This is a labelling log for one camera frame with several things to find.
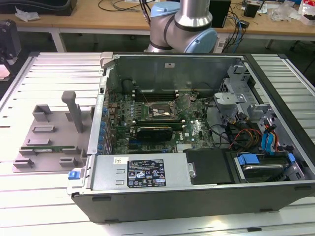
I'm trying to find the clear plastic bag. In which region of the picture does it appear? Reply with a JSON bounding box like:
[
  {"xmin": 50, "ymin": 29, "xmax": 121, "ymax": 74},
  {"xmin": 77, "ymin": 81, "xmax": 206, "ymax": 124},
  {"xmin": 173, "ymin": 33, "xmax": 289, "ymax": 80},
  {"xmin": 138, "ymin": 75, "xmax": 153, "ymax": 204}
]
[{"xmin": 268, "ymin": 3, "xmax": 300, "ymax": 22}]

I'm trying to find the grey parts rack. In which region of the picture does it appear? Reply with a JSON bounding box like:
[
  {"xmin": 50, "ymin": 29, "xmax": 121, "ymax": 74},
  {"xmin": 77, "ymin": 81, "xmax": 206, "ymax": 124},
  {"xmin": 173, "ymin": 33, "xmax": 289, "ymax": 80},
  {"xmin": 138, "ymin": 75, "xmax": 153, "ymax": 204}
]
[{"xmin": 12, "ymin": 90, "xmax": 95, "ymax": 174}]

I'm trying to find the hard disk in blue carrier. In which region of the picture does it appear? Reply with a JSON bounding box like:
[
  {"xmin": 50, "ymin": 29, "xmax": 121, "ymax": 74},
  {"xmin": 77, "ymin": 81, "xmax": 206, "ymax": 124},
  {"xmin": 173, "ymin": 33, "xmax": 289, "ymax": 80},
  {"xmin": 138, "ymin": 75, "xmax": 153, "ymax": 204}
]
[{"xmin": 235, "ymin": 152, "xmax": 296, "ymax": 184}]

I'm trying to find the black computer tower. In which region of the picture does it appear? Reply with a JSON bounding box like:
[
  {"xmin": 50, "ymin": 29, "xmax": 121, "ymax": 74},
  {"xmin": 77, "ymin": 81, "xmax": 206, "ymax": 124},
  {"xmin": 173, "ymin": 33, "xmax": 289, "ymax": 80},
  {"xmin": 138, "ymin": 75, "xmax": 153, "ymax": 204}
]
[{"xmin": 211, "ymin": 0, "xmax": 232, "ymax": 29}]

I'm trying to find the black RAM slot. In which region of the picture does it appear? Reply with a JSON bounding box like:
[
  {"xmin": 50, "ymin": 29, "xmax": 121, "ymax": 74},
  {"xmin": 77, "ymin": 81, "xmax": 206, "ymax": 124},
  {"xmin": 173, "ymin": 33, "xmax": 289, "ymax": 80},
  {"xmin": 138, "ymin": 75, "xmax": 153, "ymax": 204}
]
[
  {"xmin": 134, "ymin": 88, "xmax": 178, "ymax": 93},
  {"xmin": 134, "ymin": 94, "xmax": 178, "ymax": 99},
  {"xmin": 134, "ymin": 97, "xmax": 178, "ymax": 102},
  {"xmin": 134, "ymin": 91, "xmax": 178, "ymax": 96}
]

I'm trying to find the blue case latch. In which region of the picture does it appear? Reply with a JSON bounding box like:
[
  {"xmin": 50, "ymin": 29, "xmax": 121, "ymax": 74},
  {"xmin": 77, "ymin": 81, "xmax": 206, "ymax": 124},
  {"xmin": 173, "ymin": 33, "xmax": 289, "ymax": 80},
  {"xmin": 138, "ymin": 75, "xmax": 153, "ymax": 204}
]
[{"xmin": 67, "ymin": 170, "xmax": 82, "ymax": 180}]

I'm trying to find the crumpled white paper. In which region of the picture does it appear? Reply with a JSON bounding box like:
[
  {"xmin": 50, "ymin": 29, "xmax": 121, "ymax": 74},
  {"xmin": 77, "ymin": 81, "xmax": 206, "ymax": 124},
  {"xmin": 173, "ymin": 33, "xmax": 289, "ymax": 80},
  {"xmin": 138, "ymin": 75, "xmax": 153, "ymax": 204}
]
[{"xmin": 14, "ymin": 6, "xmax": 40, "ymax": 22}]

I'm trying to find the black graphics card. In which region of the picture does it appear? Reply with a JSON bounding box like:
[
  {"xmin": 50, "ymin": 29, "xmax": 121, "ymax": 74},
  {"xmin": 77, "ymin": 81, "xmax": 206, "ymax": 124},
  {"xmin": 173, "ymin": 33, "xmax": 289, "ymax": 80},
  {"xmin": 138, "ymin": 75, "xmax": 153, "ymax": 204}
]
[{"xmin": 136, "ymin": 126, "xmax": 173, "ymax": 143}]

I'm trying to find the black plastic shroud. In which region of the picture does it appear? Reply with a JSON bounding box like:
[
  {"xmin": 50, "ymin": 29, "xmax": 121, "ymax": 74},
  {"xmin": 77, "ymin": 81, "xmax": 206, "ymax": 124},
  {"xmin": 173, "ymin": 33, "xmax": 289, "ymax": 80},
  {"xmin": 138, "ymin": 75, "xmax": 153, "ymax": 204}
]
[{"xmin": 184, "ymin": 148, "xmax": 233, "ymax": 185}]

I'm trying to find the green RAM stick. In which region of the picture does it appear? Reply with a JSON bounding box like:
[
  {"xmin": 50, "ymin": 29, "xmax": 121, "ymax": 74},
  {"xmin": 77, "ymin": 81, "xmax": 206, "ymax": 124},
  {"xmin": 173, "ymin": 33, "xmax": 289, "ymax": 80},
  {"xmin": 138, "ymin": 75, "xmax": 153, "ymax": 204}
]
[
  {"xmin": 21, "ymin": 145, "xmax": 76, "ymax": 151},
  {"xmin": 134, "ymin": 118, "xmax": 185, "ymax": 130}
]

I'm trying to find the blue flat data wire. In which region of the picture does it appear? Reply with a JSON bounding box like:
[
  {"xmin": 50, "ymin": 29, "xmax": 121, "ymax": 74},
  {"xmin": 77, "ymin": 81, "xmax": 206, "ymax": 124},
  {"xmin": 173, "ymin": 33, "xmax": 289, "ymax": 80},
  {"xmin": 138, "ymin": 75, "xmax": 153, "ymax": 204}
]
[
  {"xmin": 269, "ymin": 131, "xmax": 279, "ymax": 155},
  {"xmin": 261, "ymin": 132, "xmax": 271, "ymax": 154}
]

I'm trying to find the CPU socket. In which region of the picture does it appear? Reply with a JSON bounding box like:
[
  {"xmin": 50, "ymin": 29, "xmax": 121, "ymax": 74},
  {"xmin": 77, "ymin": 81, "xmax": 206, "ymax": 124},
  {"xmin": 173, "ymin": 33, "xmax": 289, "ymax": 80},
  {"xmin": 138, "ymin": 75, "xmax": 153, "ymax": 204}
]
[{"xmin": 146, "ymin": 102, "xmax": 178, "ymax": 121}]

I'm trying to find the red white package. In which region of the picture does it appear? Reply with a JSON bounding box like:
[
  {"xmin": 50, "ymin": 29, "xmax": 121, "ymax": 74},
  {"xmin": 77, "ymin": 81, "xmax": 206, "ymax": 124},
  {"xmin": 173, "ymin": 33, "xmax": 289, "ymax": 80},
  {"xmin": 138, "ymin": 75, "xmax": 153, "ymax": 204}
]
[{"xmin": 299, "ymin": 0, "xmax": 315, "ymax": 25}]

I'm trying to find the metal socket cover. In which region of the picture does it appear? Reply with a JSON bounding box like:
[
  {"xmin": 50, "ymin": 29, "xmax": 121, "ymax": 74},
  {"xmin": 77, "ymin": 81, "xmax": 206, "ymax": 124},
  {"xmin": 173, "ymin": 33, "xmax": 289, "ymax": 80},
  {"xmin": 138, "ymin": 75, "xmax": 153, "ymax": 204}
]
[{"xmin": 172, "ymin": 94, "xmax": 192, "ymax": 111}]

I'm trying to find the small black box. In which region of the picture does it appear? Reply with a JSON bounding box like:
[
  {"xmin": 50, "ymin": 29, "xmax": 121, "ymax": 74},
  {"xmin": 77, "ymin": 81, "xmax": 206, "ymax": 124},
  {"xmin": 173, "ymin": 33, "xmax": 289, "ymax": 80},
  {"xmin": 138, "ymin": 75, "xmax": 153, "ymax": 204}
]
[{"xmin": 243, "ymin": 1, "xmax": 259, "ymax": 18}]

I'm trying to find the green motherboard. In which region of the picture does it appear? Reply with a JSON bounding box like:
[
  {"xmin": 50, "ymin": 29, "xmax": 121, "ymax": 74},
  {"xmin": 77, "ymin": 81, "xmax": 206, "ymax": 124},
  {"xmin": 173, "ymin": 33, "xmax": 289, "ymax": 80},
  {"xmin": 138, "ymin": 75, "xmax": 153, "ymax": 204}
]
[{"xmin": 104, "ymin": 92, "xmax": 217, "ymax": 154}]

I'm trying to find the black grey PC case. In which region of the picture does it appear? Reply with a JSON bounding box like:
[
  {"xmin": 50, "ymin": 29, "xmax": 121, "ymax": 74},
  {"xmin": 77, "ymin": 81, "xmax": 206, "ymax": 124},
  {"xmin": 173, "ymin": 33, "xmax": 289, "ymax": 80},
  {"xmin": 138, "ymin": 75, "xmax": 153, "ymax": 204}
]
[{"xmin": 66, "ymin": 51, "xmax": 315, "ymax": 224}]

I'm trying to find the yellow red black wire bundle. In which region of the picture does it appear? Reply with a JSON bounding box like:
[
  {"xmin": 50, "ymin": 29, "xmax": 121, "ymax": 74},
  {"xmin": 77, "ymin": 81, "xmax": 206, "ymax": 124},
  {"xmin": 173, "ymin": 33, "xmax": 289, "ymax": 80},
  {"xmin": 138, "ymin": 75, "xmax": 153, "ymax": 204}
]
[{"xmin": 230, "ymin": 127, "xmax": 263, "ymax": 148}]

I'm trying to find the wooden desk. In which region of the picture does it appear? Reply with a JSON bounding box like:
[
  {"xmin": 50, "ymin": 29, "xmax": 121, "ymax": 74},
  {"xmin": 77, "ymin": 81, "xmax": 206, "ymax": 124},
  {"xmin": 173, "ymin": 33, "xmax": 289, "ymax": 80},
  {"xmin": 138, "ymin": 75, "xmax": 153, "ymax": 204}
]
[{"xmin": 0, "ymin": 0, "xmax": 315, "ymax": 47}]

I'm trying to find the silver power supply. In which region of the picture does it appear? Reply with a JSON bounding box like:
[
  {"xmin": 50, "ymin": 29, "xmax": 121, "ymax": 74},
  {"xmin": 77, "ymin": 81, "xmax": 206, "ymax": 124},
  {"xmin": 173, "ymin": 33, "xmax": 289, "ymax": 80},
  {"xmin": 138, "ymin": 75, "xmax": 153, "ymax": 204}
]
[{"xmin": 90, "ymin": 154, "xmax": 191, "ymax": 191}]

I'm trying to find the silver metal drive bracket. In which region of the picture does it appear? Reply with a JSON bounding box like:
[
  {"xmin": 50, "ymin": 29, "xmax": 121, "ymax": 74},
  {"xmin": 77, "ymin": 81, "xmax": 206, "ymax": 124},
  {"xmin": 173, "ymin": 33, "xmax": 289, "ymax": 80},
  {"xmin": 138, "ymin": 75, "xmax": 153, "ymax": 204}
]
[{"xmin": 213, "ymin": 92, "xmax": 248, "ymax": 116}]

